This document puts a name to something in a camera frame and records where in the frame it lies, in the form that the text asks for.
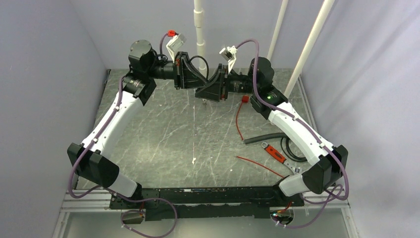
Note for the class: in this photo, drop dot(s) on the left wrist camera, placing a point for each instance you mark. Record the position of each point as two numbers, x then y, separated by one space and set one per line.
174 44

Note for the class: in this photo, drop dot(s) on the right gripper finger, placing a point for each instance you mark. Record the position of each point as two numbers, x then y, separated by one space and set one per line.
208 94
214 84

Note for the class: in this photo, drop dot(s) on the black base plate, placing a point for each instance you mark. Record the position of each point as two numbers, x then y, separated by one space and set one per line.
209 202

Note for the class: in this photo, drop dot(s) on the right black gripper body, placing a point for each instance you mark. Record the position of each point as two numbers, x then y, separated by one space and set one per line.
225 77

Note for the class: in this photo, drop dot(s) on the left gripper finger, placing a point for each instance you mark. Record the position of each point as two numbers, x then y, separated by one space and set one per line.
204 79
193 84

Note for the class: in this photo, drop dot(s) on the white PVC pipe frame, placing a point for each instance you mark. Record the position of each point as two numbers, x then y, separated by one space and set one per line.
284 29

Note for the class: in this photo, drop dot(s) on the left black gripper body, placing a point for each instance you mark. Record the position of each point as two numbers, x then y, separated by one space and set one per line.
179 78

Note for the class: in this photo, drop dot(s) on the red handled tool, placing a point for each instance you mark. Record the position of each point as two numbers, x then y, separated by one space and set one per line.
280 158

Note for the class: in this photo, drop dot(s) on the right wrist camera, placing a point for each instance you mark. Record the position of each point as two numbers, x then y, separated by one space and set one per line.
229 54

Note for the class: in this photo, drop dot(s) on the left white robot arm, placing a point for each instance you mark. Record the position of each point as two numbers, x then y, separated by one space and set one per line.
90 158

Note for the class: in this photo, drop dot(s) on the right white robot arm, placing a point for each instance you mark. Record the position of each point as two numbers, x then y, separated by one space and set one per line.
327 162

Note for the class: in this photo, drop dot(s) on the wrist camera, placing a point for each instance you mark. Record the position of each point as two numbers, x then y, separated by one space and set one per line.
229 54
174 44

